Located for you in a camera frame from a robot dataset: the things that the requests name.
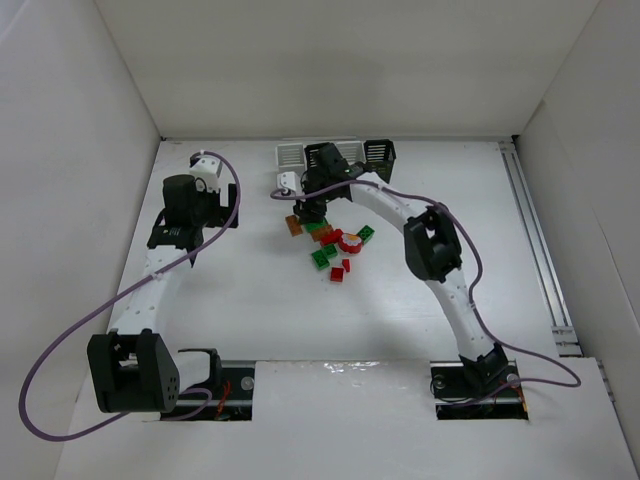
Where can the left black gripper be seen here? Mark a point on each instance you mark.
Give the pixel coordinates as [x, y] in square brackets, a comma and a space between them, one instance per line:
[223, 209]

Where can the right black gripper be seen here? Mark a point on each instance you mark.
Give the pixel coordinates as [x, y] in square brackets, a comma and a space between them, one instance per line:
[310, 211]

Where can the dark green lego plate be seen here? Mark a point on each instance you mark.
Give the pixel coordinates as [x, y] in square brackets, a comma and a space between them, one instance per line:
[310, 227]

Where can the dark green lego brick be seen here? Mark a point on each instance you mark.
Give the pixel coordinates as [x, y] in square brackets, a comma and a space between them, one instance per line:
[365, 234]
[320, 260]
[330, 251]

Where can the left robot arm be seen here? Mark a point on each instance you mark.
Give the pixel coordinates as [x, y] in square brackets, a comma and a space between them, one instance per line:
[132, 368]

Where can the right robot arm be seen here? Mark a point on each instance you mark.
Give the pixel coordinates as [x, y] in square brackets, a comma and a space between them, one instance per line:
[432, 248]

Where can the orange flat lego plate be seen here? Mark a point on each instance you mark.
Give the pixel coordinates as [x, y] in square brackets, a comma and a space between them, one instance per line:
[293, 225]

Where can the long red lego brick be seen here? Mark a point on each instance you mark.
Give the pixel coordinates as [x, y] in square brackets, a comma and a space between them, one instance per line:
[331, 237]

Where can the red flower lego piece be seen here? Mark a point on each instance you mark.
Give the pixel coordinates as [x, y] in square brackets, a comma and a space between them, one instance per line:
[350, 243]

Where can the white slotted bin far left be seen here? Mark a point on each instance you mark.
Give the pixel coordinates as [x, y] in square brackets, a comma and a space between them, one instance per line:
[290, 157]

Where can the white slotted bin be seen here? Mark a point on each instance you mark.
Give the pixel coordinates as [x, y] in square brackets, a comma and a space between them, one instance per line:
[290, 157]
[352, 151]

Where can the black slotted bin centre left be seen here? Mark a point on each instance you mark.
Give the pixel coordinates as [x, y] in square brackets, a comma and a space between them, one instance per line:
[310, 152]

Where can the black slotted bin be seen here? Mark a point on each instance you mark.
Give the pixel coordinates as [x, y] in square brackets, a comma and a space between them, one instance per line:
[380, 156]
[310, 152]

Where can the red square lego brick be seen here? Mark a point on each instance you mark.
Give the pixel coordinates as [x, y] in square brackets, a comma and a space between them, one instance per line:
[337, 274]

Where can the white slotted bin centre right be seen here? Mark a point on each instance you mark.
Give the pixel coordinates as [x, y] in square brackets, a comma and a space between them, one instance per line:
[352, 151]

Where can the black slotted bin far right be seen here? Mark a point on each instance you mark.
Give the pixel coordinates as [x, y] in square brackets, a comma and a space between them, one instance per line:
[380, 156]

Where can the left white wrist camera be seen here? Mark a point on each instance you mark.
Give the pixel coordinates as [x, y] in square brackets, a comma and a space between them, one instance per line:
[206, 171]

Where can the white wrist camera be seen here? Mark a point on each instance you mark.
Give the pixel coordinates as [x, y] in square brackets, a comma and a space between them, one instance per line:
[206, 171]
[287, 184]

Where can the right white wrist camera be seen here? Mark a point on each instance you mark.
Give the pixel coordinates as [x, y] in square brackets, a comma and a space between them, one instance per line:
[287, 184]

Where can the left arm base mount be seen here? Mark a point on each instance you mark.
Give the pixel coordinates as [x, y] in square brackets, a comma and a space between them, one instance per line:
[231, 401]

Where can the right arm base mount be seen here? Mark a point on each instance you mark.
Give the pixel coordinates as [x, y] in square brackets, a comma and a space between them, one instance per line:
[457, 399]

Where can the aluminium rail right side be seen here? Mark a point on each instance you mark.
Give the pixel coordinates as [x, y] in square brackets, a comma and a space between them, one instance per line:
[565, 337]

